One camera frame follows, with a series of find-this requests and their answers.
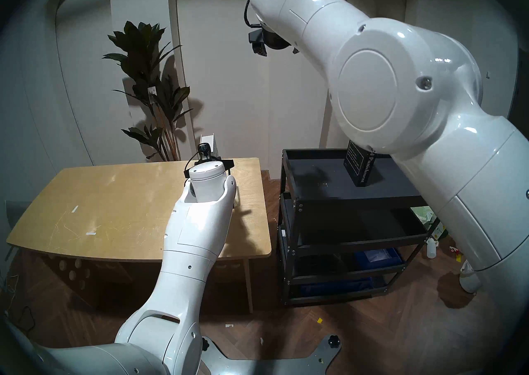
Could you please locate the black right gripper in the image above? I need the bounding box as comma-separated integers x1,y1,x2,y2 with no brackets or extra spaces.
248,27,299,57

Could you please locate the white Design Hotels yearbook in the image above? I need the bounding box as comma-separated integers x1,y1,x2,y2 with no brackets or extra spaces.
200,133,217,158

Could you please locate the black Crime and Punishment book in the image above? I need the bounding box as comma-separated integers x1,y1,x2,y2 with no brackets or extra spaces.
344,140,376,187

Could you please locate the black three-shelf utility cart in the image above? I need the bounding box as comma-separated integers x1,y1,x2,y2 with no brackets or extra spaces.
279,148,441,306

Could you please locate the tall dark green plant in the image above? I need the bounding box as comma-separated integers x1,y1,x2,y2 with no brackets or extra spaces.
102,21,194,162

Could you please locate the light wooden table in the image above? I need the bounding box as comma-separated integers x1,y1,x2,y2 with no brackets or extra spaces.
6,157,272,313

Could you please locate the blue plastic bin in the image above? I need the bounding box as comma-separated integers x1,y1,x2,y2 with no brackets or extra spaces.
355,248,403,267

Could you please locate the green white plastic bag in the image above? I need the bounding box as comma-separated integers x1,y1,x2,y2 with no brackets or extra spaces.
411,206,439,230

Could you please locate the grey metal robot base plate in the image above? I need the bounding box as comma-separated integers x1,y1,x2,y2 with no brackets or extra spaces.
200,335,343,375

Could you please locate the black floor cable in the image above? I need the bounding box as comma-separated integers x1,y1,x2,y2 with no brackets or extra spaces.
4,275,38,337

